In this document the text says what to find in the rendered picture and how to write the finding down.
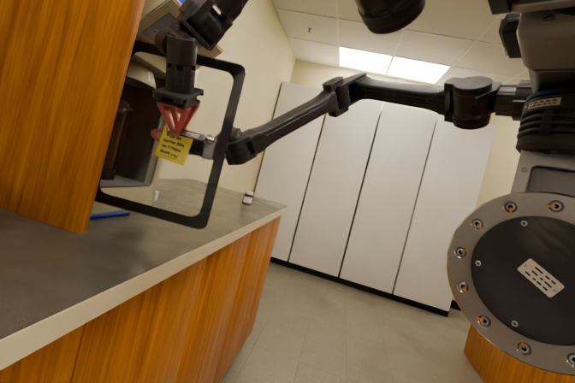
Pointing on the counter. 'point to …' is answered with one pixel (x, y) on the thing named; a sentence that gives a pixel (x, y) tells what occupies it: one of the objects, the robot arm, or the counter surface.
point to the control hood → (168, 2)
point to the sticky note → (173, 147)
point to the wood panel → (63, 74)
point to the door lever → (198, 137)
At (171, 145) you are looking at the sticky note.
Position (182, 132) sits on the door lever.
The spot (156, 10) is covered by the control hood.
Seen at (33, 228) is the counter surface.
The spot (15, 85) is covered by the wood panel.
